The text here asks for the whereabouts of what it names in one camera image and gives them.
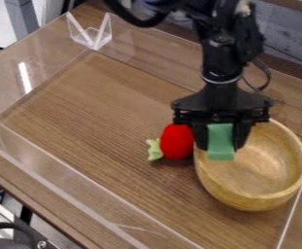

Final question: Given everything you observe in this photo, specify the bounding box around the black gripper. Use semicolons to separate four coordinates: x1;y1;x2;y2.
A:
172;83;274;150

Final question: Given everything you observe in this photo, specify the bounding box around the green foam block stick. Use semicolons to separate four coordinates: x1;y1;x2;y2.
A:
208;124;234;160

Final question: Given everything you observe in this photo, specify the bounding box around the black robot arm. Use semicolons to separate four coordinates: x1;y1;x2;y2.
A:
104;0;274;151

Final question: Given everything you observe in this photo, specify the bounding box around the light wooden bowl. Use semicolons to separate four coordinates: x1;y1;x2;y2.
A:
193;119;302;212

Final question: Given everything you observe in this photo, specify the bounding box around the red plush strawberry toy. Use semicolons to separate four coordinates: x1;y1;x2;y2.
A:
145;124;194;160

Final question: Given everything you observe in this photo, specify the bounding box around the black device bottom left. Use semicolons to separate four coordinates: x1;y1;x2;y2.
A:
0;219;61;249

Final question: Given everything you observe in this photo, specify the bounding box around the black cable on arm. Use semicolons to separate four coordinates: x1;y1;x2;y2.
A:
241;57;273;93

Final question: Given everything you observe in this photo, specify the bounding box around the clear acrylic tray enclosure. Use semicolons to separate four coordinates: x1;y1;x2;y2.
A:
0;18;302;249

